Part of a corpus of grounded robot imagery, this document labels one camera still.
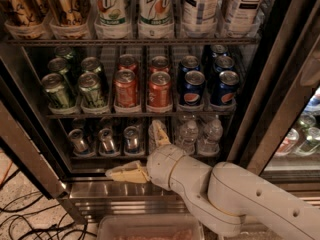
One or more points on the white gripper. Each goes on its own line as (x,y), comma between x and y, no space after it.
(160,165)

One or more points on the redbull can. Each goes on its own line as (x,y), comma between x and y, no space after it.
(79,123)
(107,144)
(135,121)
(107,122)
(131,137)
(79,142)

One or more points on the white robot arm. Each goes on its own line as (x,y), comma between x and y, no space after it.
(222,196)

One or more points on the front right orange can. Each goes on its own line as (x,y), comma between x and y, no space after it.
(159,89)

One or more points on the orange can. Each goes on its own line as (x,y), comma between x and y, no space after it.
(125,87)
(159,89)
(159,63)
(128,61)

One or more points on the front left orange can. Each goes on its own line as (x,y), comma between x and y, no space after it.
(125,87)

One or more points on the front right green can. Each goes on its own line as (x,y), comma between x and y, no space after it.
(90,87)

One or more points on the front left pepsi can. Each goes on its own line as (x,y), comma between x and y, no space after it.
(192,88)

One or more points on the pepsi can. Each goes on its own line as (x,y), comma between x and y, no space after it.
(187,64)
(225,88)
(192,88)
(218,50)
(223,63)

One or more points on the rear right orange can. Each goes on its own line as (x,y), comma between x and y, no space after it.
(159,63)

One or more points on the front right pepsi can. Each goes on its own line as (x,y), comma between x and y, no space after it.
(225,88)

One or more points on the rear left orange can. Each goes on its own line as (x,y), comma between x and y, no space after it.
(128,61)

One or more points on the rear left pepsi can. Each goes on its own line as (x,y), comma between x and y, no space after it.
(187,64)

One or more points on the middle right green can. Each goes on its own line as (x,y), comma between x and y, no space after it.
(93,64)

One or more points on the front left green can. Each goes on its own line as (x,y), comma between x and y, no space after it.
(58,91)

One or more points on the middle right pepsi can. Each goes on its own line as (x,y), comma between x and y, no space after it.
(223,63)

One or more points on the open left fridge door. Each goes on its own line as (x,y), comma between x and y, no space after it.
(19,147)

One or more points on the rear right pepsi can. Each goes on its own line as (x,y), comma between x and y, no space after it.
(218,50)

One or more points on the middle left green can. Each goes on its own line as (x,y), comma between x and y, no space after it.
(61,66)

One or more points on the rear green can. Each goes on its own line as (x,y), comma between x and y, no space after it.
(67,53)

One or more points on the red can behind glass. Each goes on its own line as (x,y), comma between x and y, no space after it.
(288,143)

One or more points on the green can behind glass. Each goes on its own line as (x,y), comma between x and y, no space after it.
(310,135)

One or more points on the right gold lacroix can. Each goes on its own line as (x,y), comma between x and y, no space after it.
(70,13)

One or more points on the left clear water bottle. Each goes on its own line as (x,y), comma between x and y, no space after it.
(151,140)

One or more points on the clear water bottle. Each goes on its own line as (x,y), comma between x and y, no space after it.
(187,136)
(208,142)
(151,140)

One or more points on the middle clear water bottle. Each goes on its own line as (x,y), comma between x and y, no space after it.
(187,136)

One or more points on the right clear water bottle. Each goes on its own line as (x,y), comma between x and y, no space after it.
(208,142)

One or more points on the left clear plastic bin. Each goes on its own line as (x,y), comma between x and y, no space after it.
(150,227)

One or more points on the right 7up bottle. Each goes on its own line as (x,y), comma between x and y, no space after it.
(155,12)

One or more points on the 7up bottle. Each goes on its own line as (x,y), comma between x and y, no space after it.
(112,12)
(155,12)

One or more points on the left 7up bottle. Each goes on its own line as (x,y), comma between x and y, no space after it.
(112,12)

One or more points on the left tea bottle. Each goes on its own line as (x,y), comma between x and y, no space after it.
(199,12)

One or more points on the tea bottle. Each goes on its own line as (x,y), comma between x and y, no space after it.
(240,11)
(199,12)

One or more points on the right tea bottle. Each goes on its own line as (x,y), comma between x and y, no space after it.
(240,11)

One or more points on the middle wire fridge shelf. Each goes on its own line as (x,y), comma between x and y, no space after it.
(140,114)

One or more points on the wire fridge shelf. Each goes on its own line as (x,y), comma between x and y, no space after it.
(132,42)
(140,114)

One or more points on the steel fridge door frame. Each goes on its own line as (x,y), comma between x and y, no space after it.
(282,77)

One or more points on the upper wire fridge shelf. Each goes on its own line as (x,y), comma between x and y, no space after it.
(132,42)

